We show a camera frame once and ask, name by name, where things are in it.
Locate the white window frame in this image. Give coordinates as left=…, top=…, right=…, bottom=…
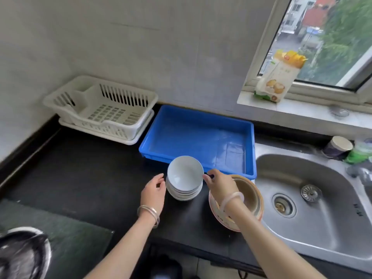
left=243, top=0, right=372, bottom=105

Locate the person's right hand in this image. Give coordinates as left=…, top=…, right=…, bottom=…
left=202, top=169, right=243, bottom=204

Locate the white jade bangle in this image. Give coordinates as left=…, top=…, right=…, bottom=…
left=218, top=191, right=245, bottom=214

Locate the metal sink strainer plug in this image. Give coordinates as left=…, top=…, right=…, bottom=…
left=300, top=184, right=322, bottom=203

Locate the cream bowl with orange rim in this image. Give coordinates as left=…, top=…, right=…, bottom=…
left=230, top=174, right=265, bottom=223

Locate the pink rimmed elephant print bowl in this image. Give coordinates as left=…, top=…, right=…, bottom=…
left=208, top=190, right=263, bottom=233

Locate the purple paper cup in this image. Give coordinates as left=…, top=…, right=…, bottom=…
left=321, top=136, right=354, bottom=160

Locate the person's left forearm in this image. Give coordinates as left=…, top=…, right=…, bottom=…
left=84, top=213, right=159, bottom=279

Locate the person's left hand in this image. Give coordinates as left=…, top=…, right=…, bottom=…
left=140, top=173, right=167, bottom=215

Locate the white plastic dish rack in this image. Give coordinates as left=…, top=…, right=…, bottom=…
left=43, top=75, right=159, bottom=141

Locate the green detergent pouch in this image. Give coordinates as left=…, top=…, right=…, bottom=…
left=344, top=138, right=372, bottom=165

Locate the blue plastic tray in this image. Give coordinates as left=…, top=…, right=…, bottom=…
left=138, top=105, right=257, bottom=181

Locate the steel wire scrubber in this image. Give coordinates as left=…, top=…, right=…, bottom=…
left=330, top=105, right=350, bottom=118

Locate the black countertop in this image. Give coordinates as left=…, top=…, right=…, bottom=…
left=0, top=104, right=372, bottom=279

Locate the person's right forearm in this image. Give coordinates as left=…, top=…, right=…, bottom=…
left=224, top=197, right=327, bottom=279

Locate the black gas burner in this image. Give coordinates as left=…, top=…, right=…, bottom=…
left=0, top=226, right=52, bottom=279

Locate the silver wrist bangle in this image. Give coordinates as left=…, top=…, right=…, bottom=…
left=137, top=205, right=161, bottom=229

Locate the white tiled window sill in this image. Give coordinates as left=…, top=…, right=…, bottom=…
left=237, top=90, right=372, bottom=140

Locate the white and yellow flour bag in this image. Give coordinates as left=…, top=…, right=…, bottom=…
left=253, top=49, right=308, bottom=103

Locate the stainless steel double sink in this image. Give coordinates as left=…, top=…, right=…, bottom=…
left=254, top=142, right=372, bottom=274

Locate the white bowl with dark mark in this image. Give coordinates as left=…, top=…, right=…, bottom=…
left=168, top=188, right=202, bottom=202

